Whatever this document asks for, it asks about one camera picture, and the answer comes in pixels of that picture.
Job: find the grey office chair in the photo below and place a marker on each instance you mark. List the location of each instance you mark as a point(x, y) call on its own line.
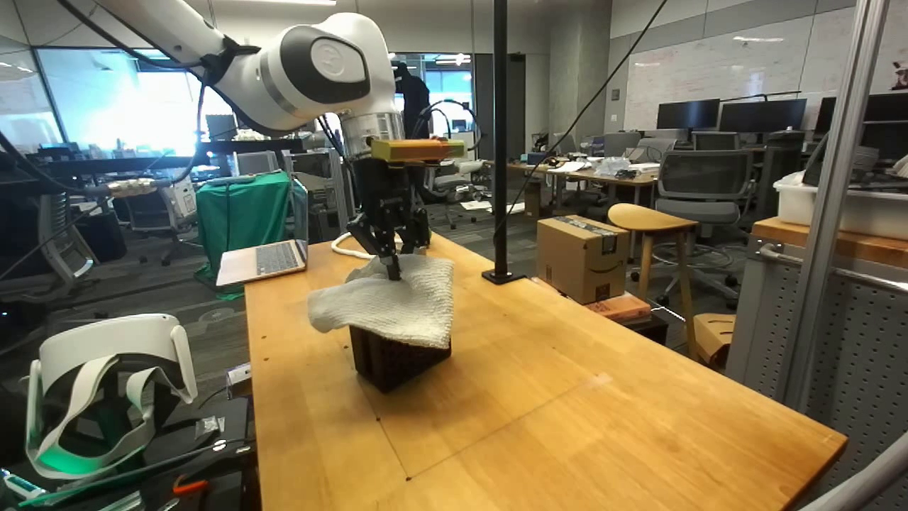
point(710, 188)

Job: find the aluminium frame post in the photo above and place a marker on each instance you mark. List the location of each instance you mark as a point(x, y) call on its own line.
point(817, 263)

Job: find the black vertical pole stand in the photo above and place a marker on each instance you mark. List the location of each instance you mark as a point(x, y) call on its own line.
point(499, 272)

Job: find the wooden stool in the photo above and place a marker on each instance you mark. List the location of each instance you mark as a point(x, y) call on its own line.
point(649, 225)

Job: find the black plastic basket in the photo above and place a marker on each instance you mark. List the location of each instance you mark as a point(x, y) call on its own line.
point(386, 364)

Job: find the green cloth covered cart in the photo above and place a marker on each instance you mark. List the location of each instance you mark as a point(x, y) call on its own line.
point(247, 211)

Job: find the cardboard box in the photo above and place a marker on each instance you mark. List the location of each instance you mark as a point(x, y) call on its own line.
point(579, 257)

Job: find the white VR headset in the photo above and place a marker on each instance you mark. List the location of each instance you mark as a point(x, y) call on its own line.
point(92, 394)

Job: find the black computer monitor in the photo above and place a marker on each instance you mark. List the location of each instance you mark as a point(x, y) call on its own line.
point(695, 114)

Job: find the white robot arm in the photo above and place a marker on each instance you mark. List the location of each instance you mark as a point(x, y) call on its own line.
point(334, 66)

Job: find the white towel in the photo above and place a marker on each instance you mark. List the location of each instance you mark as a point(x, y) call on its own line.
point(414, 311)

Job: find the silver laptop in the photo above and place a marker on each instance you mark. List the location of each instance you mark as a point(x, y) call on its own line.
point(261, 263)

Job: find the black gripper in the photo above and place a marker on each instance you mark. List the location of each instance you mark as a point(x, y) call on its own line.
point(386, 211)

